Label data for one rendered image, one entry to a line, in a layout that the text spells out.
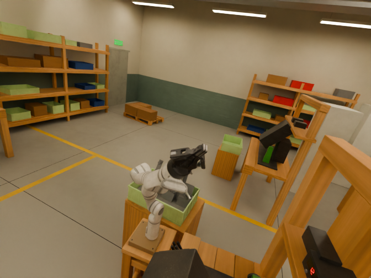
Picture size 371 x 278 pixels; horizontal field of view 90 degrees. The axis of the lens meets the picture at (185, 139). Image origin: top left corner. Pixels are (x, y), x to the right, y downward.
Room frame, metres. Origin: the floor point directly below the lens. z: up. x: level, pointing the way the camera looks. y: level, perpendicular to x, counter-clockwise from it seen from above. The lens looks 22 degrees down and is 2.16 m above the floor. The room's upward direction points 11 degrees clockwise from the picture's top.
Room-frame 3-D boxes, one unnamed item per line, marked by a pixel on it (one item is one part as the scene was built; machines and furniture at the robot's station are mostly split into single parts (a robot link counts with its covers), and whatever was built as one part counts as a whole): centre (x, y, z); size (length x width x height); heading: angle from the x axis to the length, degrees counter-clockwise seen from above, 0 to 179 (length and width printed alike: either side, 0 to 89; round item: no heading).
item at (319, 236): (0.55, -0.59, 1.59); 0.15 x 0.07 x 0.07; 167
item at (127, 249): (1.04, 0.11, 0.83); 0.32 x 0.32 x 0.04; 78
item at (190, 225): (1.57, 0.07, 0.39); 0.68 x 0.52 x 0.79; 67
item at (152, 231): (1.03, 0.11, 0.98); 0.09 x 0.09 x 0.17; 80
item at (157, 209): (1.03, 0.11, 1.14); 0.09 x 0.09 x 0.17; 61
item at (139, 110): (6.42, 1.63, 0.22); 1.20 x 0.81 x 0.44; 66
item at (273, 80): (6.47, -3.34, 1.14); 3.01 x 0.54 x 2.28; 71
